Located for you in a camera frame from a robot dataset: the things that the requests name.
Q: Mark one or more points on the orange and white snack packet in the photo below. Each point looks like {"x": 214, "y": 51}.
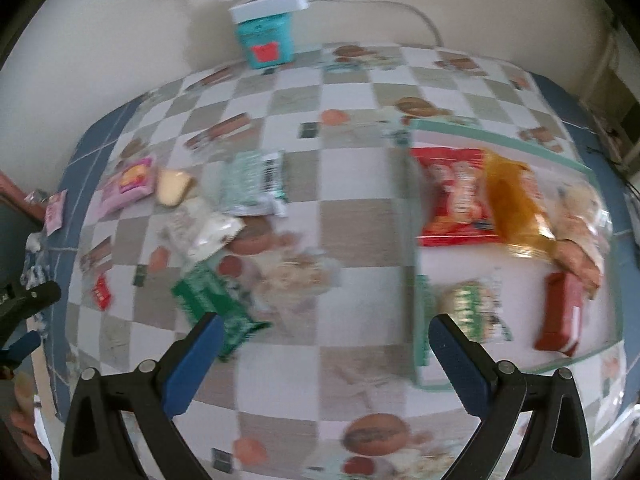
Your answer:
{"x": 580, "y": 260}

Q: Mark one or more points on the person's left hand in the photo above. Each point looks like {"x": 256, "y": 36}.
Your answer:
{"x": 25, "y": 410}

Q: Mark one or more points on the white power strip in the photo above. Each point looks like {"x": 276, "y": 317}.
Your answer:
{"x": 270, "y": 5}

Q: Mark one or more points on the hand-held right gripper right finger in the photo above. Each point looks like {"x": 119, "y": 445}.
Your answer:
{"x": 460, "y": 367}

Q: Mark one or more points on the clear white wrapper packet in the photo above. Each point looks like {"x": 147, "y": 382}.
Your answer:
{"x": 205, "y": 230}

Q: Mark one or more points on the small pink sachet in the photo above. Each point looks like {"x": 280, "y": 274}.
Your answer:
{"x": 55, "y": 212}

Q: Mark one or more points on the small pale yellow cake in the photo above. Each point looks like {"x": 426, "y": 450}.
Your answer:
{"x": 175, "y": 187}

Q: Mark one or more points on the dark green snack packet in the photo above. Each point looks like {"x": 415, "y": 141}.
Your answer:
{"x": 215, "y": 295}

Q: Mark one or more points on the red carton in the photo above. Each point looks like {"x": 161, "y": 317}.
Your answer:
{"x": 560, "y": 315}

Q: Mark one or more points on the teal container with red label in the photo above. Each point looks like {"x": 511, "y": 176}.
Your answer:
{"x": 265, "y": 40}

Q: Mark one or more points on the teal and silver foil packet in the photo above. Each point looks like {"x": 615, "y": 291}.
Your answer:
{"x": 250, "y": 185}

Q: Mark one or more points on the red snack packet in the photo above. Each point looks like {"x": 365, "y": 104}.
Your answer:
{"x": 455, "y": 195}

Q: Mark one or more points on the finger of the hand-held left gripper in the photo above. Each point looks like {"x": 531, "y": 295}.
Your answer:
{"x": 20, "y": 350}
{"x": 30, "y": 300}

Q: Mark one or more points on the yellow snack packet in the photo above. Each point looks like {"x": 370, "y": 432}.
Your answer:
{"x": 515, "y": 205}

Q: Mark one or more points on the pink snack packet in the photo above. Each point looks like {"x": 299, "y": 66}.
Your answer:
{"x": 127, "y": 182}

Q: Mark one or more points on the checkered printed tablecloth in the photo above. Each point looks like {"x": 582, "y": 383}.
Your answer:
{"x": 350, "y": 210}

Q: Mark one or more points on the teal shallow cardboard box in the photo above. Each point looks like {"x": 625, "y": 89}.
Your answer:
{"x": 520, "y": 300}

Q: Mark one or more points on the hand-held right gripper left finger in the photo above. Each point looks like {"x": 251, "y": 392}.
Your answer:
{"x": 195, "y": 360}

